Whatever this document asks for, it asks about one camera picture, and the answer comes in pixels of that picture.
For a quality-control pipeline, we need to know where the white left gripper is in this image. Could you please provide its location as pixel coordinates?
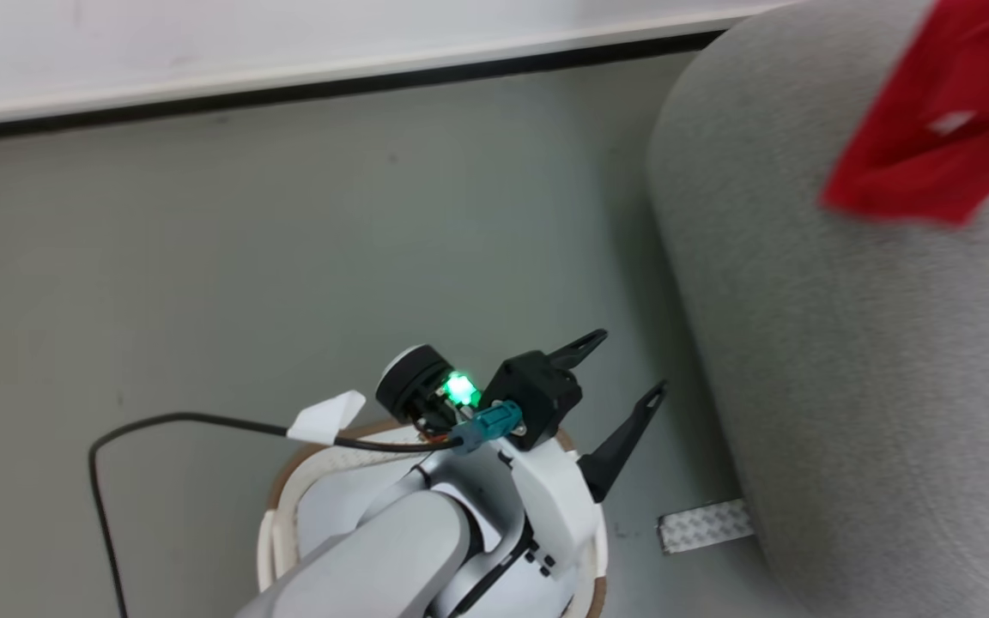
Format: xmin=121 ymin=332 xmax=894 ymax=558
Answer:
xmin=501 ymin=329 xmax=668 ymax=585

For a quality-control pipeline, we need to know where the white laundry basket brown rim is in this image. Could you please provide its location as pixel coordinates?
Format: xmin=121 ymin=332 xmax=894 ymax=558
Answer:
xmin=256 ymin=419 xmax=610 ymax=618

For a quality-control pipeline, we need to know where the silver patterned floor strip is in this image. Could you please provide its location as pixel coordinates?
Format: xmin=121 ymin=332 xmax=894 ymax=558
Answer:
xmin=656 ymin=498 xmax=756 ymax=555

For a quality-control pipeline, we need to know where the grey fabric sofa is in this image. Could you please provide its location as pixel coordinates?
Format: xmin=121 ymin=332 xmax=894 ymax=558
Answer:
xmin=645 ymin=0 xmax=989 ymax=618

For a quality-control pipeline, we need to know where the thin black cable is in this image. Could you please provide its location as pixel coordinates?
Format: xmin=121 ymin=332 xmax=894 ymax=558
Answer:
xmin=88 ymin=412 xmax=466 ymax=618

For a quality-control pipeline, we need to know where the white cable tag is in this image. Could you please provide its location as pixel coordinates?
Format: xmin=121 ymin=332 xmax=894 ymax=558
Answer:
xmin=286 ymin=391 xmax=367 ymax=446

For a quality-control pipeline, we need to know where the teal cable connector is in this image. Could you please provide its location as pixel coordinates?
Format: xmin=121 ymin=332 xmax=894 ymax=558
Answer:
xmin=453 ymin=400 xmax=526 ymax=454

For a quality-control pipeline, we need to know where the red clothing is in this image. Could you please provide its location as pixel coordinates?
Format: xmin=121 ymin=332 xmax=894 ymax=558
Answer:
xmin=819 ymin=0 xmax=989 ymax=234

